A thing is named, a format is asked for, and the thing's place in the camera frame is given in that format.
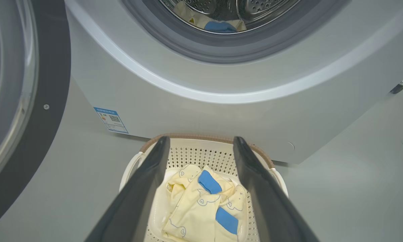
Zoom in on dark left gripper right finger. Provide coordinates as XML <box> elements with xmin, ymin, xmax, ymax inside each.
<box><xmin>233</xmin><ymin>136</ymin><xmax>320</xmax><ymax>242</ymax></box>

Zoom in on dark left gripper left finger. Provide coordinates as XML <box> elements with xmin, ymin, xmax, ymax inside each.
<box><xmin>85</xmin><ymin>136</ymin><xmax>171</xmax><ymax>242</ymax></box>

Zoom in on white front-load washing machine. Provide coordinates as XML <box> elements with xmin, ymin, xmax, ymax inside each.
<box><xmin>64</xmin><ymin>0</ymin><xmax>403</xmax><ymax>165</ymax></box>

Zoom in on grey rubber door gasket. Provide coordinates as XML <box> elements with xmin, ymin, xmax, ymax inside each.
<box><xmin>121</xmin><ymin>0</ymin><xmax>352</xmax><ymax>64</ymax></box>

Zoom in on perforated steel washer drum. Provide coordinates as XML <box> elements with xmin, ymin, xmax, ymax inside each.
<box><xmin>158</xmin><ymin>0</ymin><xmax>303</xmax><ymax>34</ymax></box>

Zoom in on cream perforated basket brown rim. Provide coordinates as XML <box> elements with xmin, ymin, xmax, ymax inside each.
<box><xmin>119</xmin><ymin>133</ymin><xmax>289</xmax><ymax>242</ymax></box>

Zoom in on black-rimmed glass washer door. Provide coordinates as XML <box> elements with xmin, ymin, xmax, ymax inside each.
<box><xmin>0</xmin><ymin>0</ymin><xmax>71</xmax><ymax>232</ymax></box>

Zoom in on blue energy label sticker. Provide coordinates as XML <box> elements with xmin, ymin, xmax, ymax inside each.
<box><xmin>93</xmin><ymin>107</ymin><xmax>129</xmax><ymax>134</ymax></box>

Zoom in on yellow bear-print garment blue cuffs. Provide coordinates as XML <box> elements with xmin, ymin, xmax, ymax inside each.
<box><xmin>173</xmin><ymin>0</ymin><xmax>247</xmax><ymax>33</ymax></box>
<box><xmin>162</xmin><ymin>164</ymin><xmax>247</xmax><ymax>242</ymax></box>

